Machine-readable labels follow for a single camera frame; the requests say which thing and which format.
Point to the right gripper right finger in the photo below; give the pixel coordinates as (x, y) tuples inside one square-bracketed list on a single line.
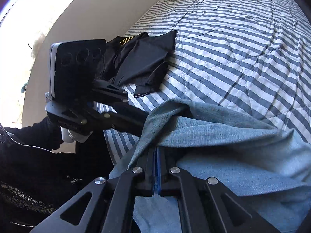
[(205, 205)]

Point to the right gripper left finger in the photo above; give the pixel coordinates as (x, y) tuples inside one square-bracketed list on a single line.
[(104, 205)]

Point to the light blue denim jeans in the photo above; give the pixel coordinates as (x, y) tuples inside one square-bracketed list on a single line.
[(268, 168)]

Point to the black sleeved left forearm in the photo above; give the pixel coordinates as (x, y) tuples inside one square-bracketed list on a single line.
[(44, 134)]

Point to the white gloved left hand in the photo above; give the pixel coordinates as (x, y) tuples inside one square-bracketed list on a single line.
[(69, 136)]

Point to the black garment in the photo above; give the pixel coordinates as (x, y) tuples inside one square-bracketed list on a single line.
[(141, 60)]

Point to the blue white striped bedspread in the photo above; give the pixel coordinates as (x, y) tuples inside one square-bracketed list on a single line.
[(251, 56)]

